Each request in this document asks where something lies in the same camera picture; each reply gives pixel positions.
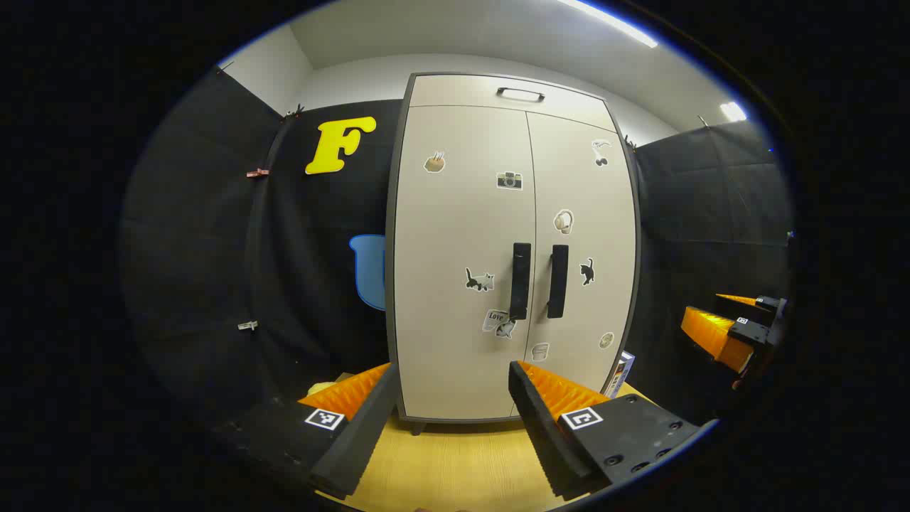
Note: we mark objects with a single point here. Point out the red clip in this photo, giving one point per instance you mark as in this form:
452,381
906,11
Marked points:
257,173

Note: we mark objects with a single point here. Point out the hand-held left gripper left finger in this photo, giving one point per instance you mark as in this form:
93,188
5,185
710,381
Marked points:
362,441

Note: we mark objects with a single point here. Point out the small ceiling light panel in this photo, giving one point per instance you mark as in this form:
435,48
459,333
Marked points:
732,112

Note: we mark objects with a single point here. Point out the beige double-door shoe cabinet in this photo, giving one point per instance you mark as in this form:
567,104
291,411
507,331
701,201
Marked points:
402,85

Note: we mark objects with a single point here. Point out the white cardboard box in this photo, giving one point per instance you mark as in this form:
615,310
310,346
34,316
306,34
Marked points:
622,373

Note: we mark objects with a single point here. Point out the long ceiling light strip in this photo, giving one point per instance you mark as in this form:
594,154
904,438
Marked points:
611,21

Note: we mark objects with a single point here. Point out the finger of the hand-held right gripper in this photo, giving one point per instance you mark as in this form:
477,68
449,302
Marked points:
753,333
768,307

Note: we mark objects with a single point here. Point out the black backdrop cloth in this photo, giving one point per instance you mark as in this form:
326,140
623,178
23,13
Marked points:
213,249

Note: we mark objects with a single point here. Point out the beige cabinet door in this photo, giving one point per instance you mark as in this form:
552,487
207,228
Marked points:
455,235
601,306

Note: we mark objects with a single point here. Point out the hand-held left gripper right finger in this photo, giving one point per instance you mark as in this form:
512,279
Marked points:
540,434

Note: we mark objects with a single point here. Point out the beige cabinet drawer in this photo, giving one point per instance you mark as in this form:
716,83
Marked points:
455,92

